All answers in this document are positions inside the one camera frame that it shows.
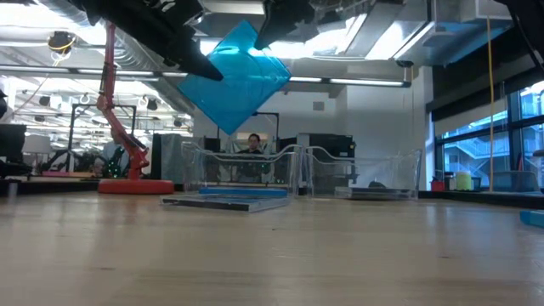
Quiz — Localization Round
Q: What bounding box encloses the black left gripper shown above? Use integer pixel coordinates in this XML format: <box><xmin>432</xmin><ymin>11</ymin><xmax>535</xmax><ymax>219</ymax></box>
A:
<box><xmin>70</xmin><ymin>0</ymin><xmax>224</xmax><ymax>82</ymax></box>

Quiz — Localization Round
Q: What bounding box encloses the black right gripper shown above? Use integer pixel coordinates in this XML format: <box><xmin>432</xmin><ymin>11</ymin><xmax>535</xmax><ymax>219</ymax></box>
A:
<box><xmin>253</xmin><ymin>0</ymin><xmax>328</xmax><ymax>51</ymax></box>

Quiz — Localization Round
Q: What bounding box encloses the blue jewel case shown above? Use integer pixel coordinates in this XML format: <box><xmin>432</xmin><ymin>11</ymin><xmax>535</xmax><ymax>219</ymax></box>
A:
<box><xmin>198</xmin><ymin>186</ymin><xmax>289</xmax><ymax>198</ymax></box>
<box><xmin>177</xmin><ymin>20</ymin><xmax>292</xmax><ymax>136</ymax></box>
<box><xmin>518</xmin><ymin>209</ymin><xmax>544</xmax><ymax>230</ymax></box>

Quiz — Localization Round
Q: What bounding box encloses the grey covered panel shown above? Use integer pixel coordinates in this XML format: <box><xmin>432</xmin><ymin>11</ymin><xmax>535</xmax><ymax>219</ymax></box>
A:
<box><xmin>150</xmin><ymin>133</ymin><xmax>184</xmax><ymax>180</ymax></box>

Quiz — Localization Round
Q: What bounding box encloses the person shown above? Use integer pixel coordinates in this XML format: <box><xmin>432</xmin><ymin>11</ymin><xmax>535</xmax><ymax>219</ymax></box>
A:
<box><xmin>101</xmin><ymin>127</ymin><xmax>131</xmax><ymax>178</ymax></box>
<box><xmin>235</xmin><ymin>133</ymin><xmax>273</xmax><ymax>184</ymax></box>

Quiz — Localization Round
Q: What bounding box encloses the ceiling light strip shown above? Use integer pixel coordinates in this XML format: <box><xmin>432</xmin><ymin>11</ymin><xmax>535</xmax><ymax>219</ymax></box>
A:
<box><xmin>0</xmin><ymin>63</ymin><xmax>412</xmax><ymax>88</ymax></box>

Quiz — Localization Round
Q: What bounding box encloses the black cabinet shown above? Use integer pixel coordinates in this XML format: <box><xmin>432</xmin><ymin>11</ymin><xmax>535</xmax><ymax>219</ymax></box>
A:
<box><xmin>297</xmin><ymin>133</ymin><xmax>357</xmax><ymax>195</ymax></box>

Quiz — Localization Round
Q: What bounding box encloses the red articulated desk lamp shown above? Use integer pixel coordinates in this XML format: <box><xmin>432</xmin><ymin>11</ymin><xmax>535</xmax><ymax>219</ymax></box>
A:
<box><xmin>96</xmin><ymin>23</ymin><xmax>175</xmax><ymax>196</ymax></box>

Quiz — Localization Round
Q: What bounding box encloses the clear acrylic bin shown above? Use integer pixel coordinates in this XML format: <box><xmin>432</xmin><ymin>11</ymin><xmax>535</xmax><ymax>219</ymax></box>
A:
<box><xmin>181</xmin><ymin>141</ymin><xmax>303</xmax><ymax>199</ymax></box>
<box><xmin>303</xmin><ymin>145</ymin><xmax>423</xmax><ymax>201</ymax></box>

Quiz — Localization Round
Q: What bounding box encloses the black monitor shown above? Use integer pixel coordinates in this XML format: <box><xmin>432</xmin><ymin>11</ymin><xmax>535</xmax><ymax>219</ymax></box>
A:
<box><xmin>0</xmin><ymin>123</ymin><xmax>28</xmax><ymax>159</ymax></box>

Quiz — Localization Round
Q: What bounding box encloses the yellow-green container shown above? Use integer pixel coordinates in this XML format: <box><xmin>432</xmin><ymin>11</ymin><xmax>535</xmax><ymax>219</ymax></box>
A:
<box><xmin>454</xmin><ymin>171</ymin><xmax>473</xmax><ymax>192</ymax></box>

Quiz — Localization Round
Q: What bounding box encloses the black portal frame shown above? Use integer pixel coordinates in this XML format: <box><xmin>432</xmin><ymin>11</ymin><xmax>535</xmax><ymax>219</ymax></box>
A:
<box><xmin>66</xmin><ymin>103</ymin><xmax>138</xmax><ymax>173</ymax></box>
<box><xmin>252</xmin><ymin>110</ymin><xmax>281</xmax><ymax>150</ymax></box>

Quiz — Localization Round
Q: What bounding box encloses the black ceiling cable reel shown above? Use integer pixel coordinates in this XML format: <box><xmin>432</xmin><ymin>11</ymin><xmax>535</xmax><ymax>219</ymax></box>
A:
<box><xmin>46</xmin><ymin>30</ymin><xmax>78</xmax><ymax>55</ymax></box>

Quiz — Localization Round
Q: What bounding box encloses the yellow hanging cable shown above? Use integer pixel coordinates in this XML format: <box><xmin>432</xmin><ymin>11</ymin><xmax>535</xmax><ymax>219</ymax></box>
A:
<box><xmin>485</xmin><ymin>16</ymin><xmax>496</xmax><ymax>192</ymax></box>

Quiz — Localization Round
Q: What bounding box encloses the black table edge rail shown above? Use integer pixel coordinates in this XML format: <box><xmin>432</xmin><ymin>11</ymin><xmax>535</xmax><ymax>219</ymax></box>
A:
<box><xmin>0</xmin><ymin>176</ymin><xmax>544</xmax><ymax>210</ymax></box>

